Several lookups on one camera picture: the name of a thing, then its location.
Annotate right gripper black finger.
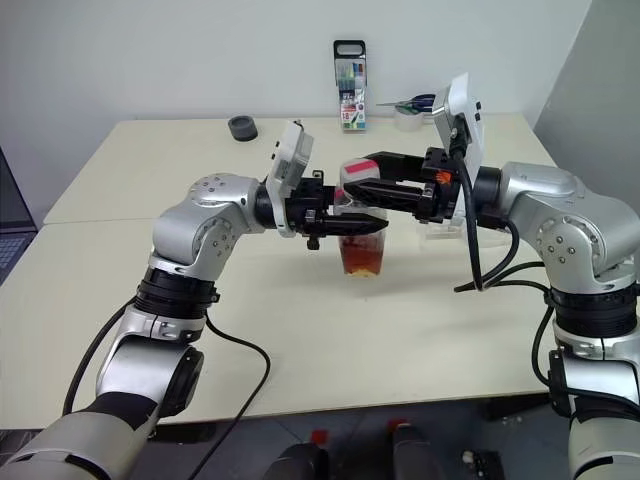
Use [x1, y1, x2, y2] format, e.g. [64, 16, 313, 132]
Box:
[366, 148, 427, 183]
[341, 179, 427, 217]

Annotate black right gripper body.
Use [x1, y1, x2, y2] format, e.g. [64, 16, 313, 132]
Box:
[416, 145, 464, 225]

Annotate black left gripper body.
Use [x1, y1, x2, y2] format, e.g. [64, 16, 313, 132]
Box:
[285, 169, 327, 251]

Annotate clear tape roll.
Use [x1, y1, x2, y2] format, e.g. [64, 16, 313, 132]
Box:
[392, 104, 435, 134]

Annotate marker pen pack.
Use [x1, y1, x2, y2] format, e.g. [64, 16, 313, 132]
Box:
[332, 38, 370, 135]

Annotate dark grey round cap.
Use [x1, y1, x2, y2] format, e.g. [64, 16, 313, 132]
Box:
[227, 114, 259, 144]

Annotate black block with white spots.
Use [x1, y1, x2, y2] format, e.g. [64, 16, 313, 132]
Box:
[460, 448, 504, 480]

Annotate dark grey laptop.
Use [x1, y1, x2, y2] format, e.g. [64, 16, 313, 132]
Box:
[0, 147, 39, 286]

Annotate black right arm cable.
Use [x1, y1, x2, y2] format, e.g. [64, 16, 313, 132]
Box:
[446, 124, 574, 416]

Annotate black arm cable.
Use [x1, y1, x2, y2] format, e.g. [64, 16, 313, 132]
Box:
[446, 124, 574, 416]
[62, 294, 274, 451]

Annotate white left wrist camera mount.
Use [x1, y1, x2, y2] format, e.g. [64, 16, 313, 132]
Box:
[263, 119, 316, 237]

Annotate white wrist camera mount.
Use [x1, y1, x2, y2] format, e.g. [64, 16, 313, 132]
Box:
[263, 119, 316, 237]
[430, 71, 487, 221]

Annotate blue handled scissors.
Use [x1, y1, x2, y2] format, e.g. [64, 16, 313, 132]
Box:
[375, 92, 439, 114]

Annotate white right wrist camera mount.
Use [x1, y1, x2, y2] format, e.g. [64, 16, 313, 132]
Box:
[430, 71, 487, 221]

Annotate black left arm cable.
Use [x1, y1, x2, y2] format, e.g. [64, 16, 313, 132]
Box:
[62, 294, 274, 451]

